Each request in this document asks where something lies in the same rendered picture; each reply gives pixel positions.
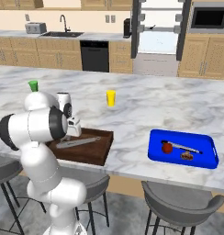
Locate blue plastic tray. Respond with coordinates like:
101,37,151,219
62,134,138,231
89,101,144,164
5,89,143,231
147,129,220,170

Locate brown mushroom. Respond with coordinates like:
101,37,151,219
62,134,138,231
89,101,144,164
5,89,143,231
179,151,194,162

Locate silver toaster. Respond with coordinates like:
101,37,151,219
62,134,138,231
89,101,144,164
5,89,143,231
24,21,48,35

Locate dark brown wooden tray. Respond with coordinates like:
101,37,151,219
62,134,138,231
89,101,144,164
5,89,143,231
45,127,115,167

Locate light wood double-door cupboard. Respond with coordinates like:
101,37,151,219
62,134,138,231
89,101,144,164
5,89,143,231
176,32,224,81

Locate grey fridge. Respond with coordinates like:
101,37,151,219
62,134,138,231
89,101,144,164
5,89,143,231
129,0,193,78

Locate light wood drawer cabinet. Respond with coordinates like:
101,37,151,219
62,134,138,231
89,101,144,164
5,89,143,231
108,40,134,74

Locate black coffee machine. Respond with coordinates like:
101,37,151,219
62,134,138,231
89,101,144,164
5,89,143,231
122,17,132,39

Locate light wood wall cupboards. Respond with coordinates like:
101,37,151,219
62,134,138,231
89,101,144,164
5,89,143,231
80,0,134,12
0,0,45,10

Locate grey bar stool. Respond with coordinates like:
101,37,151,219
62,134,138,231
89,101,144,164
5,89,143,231
58,166,111,235
140,180,224,235
0,155,48,235

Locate dark sink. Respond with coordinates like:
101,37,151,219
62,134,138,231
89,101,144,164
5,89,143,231
39,30,85,39

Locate grey double wall socket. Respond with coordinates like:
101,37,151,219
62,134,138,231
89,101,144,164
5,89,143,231
105,14,117,24

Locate slim grey fish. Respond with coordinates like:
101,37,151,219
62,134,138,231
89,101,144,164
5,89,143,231
161,140,204,155

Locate yellow cup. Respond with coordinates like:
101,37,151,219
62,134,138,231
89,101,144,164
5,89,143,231
106,89,118,107

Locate black dishwasher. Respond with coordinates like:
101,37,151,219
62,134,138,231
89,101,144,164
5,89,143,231
79,39,110,73

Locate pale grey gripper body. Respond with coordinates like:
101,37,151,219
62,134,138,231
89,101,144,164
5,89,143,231
66,121,83,138

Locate light wood base cupboards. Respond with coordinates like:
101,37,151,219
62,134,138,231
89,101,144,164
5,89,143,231
0,35,84,72

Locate steel microwave oven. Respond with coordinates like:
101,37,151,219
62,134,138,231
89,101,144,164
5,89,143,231
188,1,224,35

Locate black tap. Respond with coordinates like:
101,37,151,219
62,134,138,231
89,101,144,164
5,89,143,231
59,14,72,34

